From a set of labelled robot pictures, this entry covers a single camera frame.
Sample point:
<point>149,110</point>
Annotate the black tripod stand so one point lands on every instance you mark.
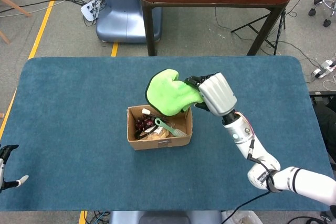
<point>283,20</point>

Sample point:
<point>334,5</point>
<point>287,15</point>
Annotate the chrome stool wheel base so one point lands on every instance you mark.
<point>312,12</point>

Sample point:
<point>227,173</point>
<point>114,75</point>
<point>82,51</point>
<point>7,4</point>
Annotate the blue felt table mat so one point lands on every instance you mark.
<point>78,129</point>

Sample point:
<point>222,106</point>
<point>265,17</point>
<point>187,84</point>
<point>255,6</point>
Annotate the white chair with wooden legs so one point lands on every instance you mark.
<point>15,7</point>

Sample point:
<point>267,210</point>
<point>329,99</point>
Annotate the white floor power strip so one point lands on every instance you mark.
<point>321,71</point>

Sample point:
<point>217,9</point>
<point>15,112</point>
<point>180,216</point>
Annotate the brown cardboard box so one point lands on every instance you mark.
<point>157,144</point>

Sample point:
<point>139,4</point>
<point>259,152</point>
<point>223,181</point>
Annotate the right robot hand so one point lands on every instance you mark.
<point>218,95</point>

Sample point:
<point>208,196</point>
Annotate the grey robot torso base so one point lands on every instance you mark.
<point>162,218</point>

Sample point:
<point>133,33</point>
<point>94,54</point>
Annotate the dark red grape bunch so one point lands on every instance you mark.
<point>144,123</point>

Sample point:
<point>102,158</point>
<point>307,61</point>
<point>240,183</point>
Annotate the lime green microfiber cloth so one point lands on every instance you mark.
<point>168,93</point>

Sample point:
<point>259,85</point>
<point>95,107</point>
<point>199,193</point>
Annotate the light green scrub brush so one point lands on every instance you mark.
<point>168,128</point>

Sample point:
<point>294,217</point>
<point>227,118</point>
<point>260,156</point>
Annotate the bluish mobile robot base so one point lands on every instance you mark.
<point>120,19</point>

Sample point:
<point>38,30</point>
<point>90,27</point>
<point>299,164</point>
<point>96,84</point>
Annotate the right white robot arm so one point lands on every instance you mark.
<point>244,140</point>

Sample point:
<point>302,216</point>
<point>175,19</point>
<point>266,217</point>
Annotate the clear plastic bin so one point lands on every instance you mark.
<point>241,218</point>

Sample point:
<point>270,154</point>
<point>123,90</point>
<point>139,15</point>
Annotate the black equipment frame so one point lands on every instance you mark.
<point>328,124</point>

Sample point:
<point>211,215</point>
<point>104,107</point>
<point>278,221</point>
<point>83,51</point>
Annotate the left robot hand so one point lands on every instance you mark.
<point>1,169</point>

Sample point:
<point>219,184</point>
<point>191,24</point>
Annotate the white power strip with plugs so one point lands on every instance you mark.
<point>88,11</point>

